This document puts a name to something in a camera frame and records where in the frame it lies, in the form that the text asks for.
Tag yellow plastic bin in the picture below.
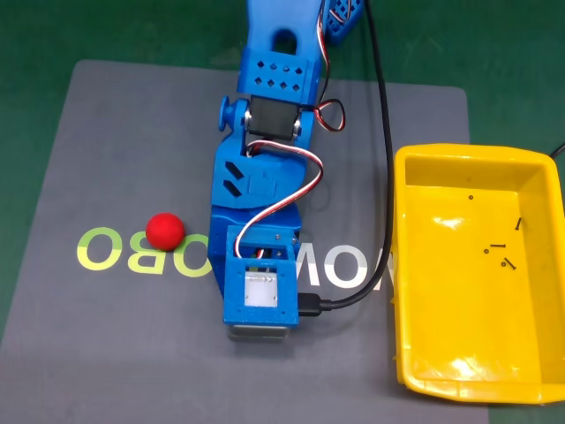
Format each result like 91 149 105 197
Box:
390 143 565 405

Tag grey mat with lettering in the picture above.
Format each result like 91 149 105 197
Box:
0 59 490 424

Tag black USB cable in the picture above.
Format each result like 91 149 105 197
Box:
298 0 396 319

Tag white red black servo wire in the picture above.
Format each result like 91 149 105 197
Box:
236 140 326 261

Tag red ball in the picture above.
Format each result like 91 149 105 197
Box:
146 212 186 252

